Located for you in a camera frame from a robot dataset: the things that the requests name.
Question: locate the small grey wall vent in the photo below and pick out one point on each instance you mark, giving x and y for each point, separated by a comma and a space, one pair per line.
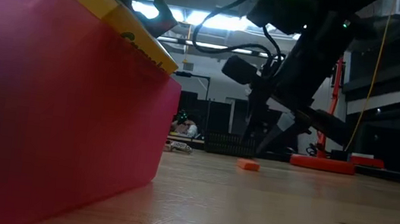
188, 66

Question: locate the person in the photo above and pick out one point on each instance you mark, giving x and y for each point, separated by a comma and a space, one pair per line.
183, 127

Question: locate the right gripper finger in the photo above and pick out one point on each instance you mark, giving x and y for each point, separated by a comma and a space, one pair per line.
278, 131
253, 118

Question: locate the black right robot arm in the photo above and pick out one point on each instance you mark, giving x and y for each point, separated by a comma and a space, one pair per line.
319, 46

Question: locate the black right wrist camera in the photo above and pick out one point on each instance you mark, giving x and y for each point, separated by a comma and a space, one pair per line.
239, 69

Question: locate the flat red white box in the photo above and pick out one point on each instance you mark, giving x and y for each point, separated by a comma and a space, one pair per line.
367, 162

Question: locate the red translucent plastic tray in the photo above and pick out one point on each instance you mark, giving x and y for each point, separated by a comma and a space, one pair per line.
49, 128

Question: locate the red desk lamp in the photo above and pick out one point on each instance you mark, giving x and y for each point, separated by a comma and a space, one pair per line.
321, 164

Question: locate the black background stand frame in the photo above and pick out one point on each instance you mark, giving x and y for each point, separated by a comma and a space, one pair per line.
189, 74

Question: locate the small black box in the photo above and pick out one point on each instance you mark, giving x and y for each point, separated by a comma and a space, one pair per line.
339, 155

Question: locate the black aluminium table frame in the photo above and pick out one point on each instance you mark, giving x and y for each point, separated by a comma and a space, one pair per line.
394, 177

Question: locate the orange rectangular eraser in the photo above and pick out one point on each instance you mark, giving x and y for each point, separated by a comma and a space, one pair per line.
248, 164

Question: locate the long ceiling light bar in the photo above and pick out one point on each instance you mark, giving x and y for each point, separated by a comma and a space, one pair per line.
178, 41

